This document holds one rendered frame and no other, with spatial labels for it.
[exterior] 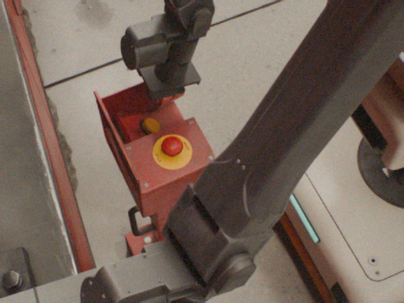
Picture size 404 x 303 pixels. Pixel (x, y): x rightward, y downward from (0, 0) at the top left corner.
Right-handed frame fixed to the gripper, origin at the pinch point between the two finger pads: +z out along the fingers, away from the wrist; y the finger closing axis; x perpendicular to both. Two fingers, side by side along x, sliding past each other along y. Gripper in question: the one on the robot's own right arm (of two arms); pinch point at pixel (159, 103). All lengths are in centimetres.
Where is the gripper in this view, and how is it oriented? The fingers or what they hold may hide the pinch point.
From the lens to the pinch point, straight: 114.1
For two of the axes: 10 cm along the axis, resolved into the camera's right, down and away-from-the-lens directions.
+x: 4.1, 8.3, -3.8
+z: -2.0, 4.9, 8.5
